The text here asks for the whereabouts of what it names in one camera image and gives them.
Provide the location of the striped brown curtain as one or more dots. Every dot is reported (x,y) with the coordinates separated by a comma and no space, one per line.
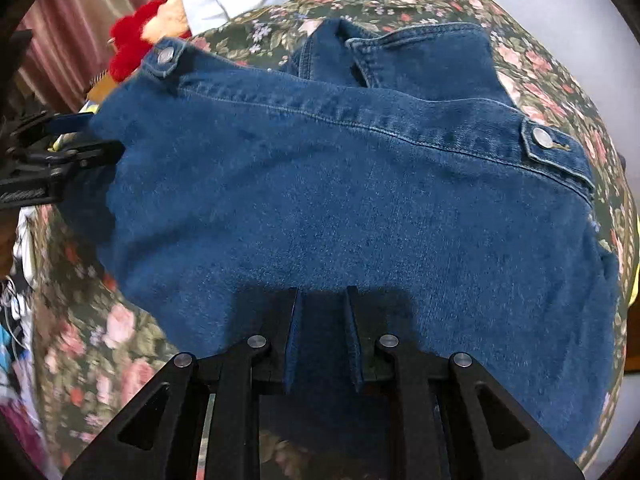
(75,20)

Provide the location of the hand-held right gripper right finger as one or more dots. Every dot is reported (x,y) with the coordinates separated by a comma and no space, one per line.
(353,345)

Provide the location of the floral bedspread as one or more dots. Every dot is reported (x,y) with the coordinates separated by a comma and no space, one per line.
(75,335)

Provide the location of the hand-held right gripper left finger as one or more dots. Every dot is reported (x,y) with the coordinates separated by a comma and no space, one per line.
(292,345)

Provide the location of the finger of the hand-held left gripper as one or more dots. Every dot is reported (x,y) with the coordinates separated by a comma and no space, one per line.
(90,153)
(65,121)

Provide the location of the red plush toy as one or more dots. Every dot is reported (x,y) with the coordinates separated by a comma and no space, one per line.
(130,42)

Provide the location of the blue denim jacket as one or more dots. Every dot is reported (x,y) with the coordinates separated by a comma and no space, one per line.
(350,210)

